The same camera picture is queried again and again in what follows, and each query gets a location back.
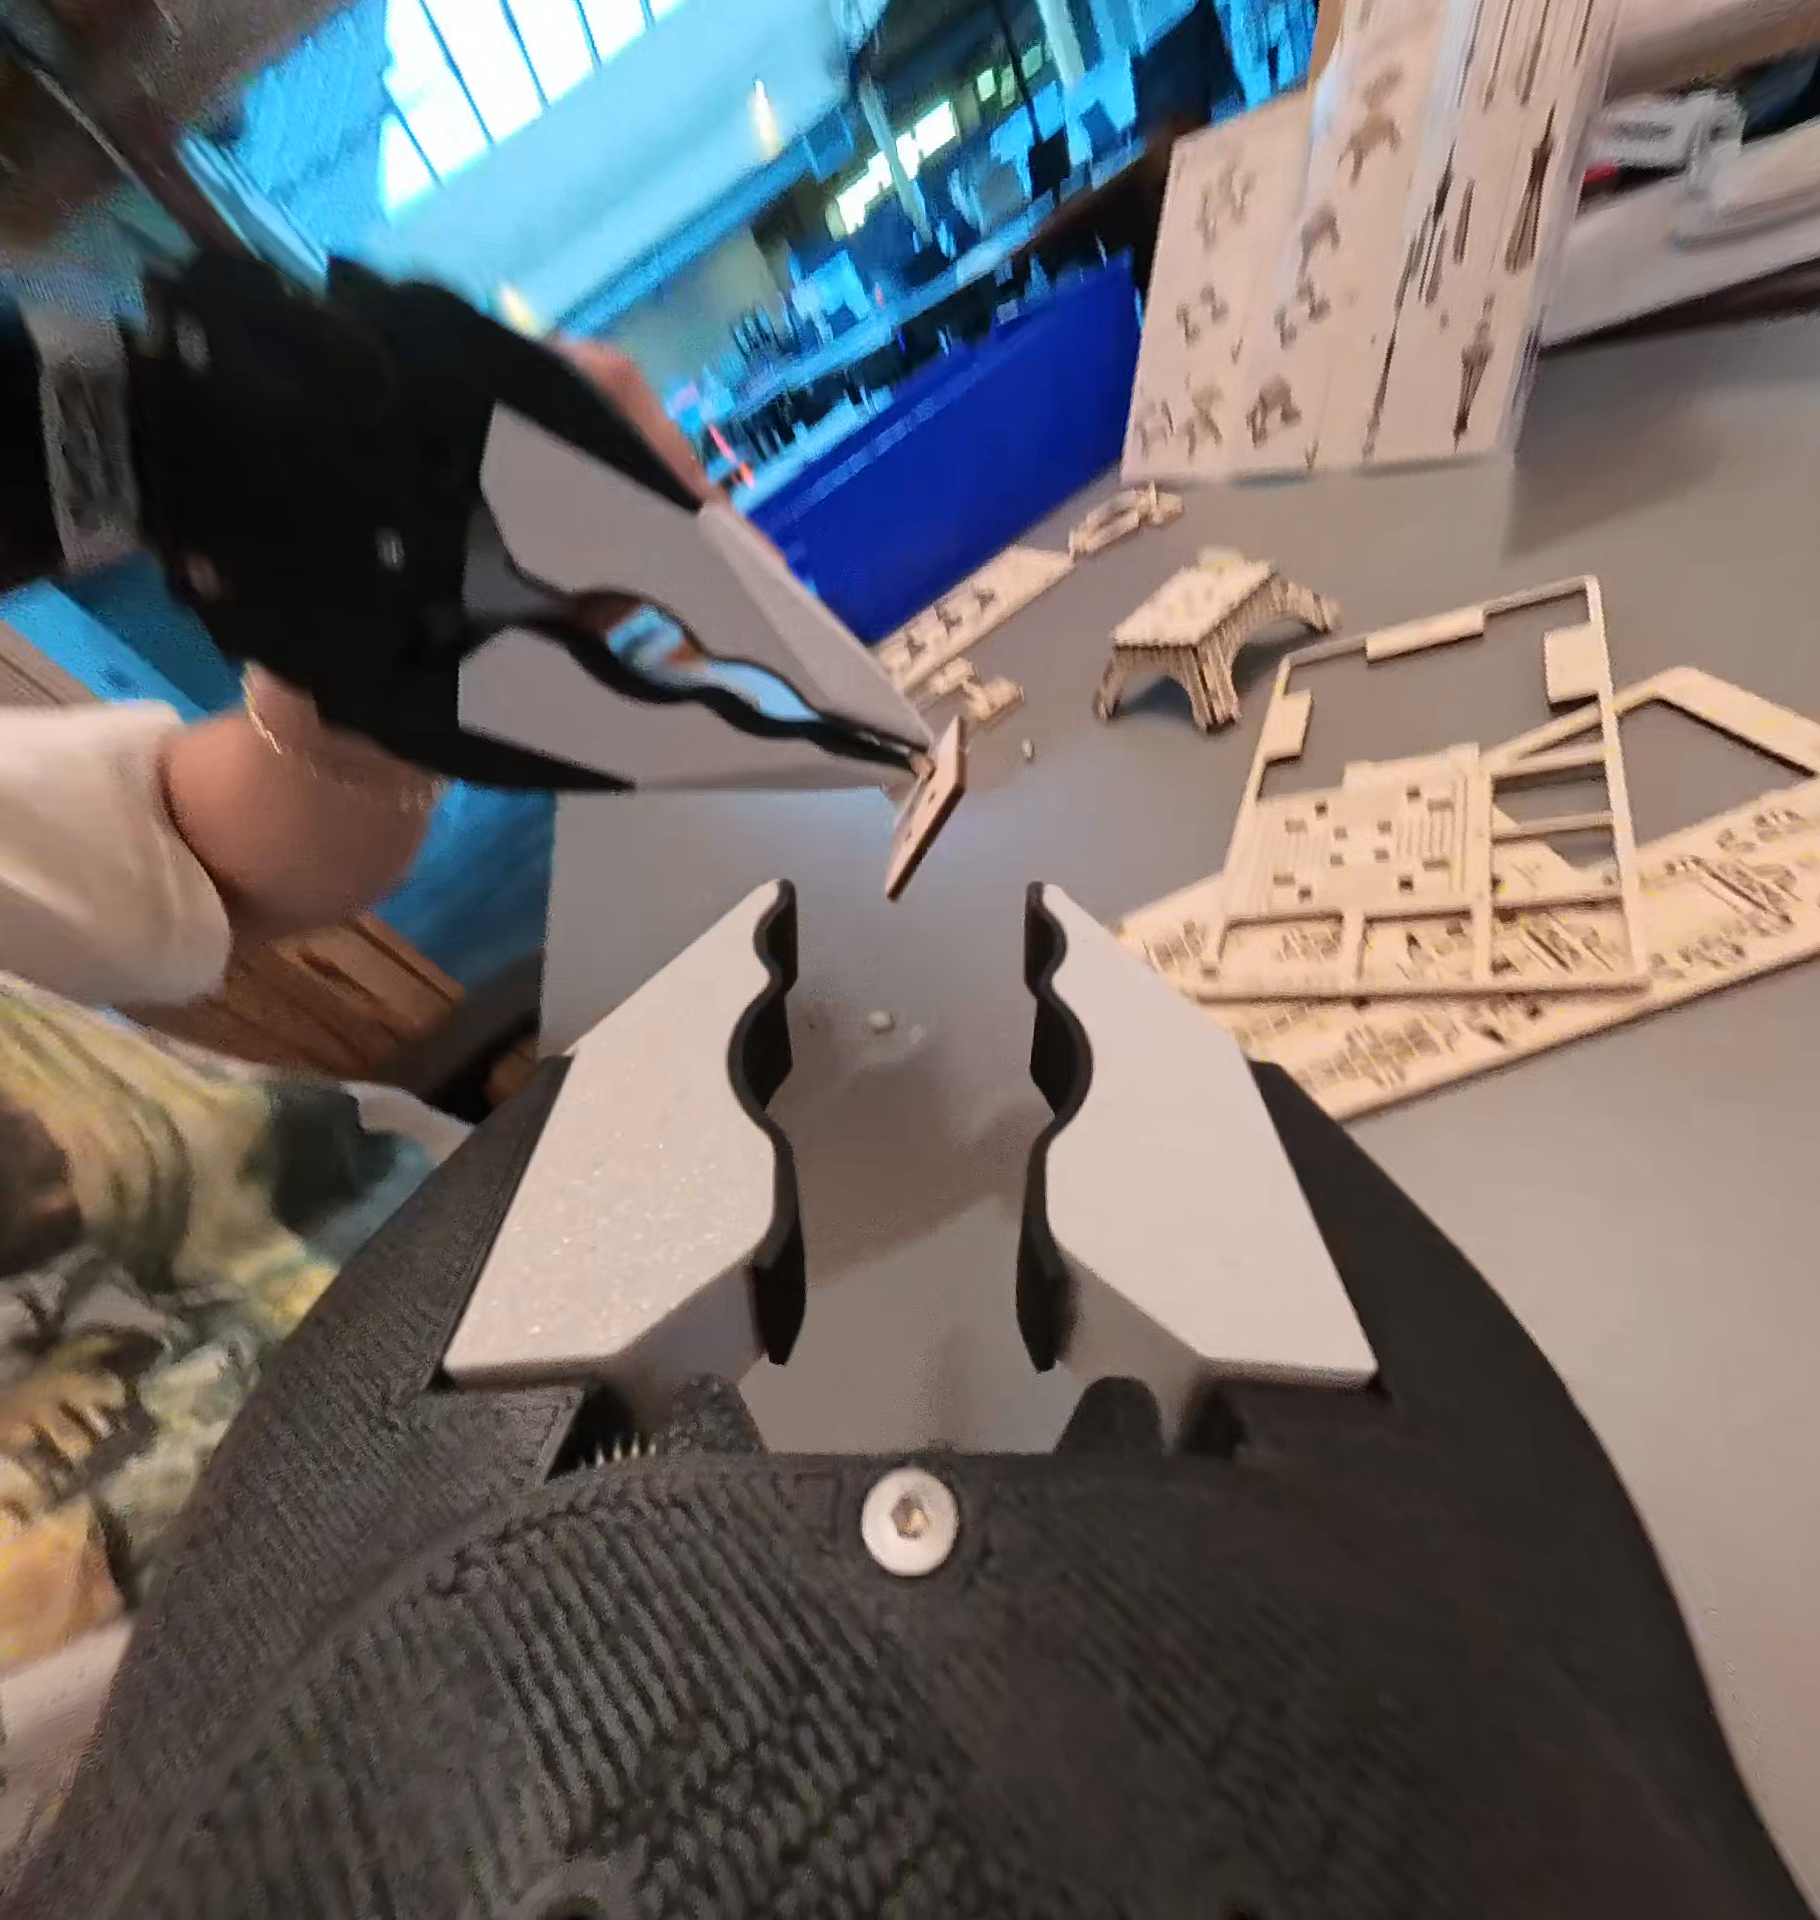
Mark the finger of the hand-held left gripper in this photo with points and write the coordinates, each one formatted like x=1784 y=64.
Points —
x=625 y=524
x=549 y=713

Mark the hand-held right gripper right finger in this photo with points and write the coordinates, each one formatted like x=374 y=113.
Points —
x=1196 y=1213

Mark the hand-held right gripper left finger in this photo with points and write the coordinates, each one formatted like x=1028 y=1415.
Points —
x=625 y=1200

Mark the small square wooden piece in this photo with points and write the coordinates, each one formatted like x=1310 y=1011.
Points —
x=926 y=818

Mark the person's left forearm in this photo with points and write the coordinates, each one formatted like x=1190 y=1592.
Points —
x=70 y=856

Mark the person's left hand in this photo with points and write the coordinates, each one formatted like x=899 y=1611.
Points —
x=625 y=399

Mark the wooden puzzle sheet with trusses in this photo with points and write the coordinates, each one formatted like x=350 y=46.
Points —
x=1450 y=1050

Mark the brown wooden box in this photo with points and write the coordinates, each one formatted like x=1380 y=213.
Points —
x=340 y=989

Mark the blue plastic bin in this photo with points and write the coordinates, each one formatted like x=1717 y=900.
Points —
x=969 y=451

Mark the wooden sheet remnant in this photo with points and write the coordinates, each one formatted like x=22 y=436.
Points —
x=985 y=594

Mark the small wooden truss piece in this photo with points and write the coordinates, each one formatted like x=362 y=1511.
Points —
x=1129 y=517

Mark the person's patterned clothing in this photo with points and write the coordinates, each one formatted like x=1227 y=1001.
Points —
x=100 y=1274

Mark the wooden tower base model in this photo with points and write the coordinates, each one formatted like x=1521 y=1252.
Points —
x=1211 y=615

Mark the pale printed panel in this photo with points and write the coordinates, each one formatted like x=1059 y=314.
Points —
x=1211 y=300

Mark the wooden puzzle frame sheet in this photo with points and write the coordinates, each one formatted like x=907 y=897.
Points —
x=1575 y=666

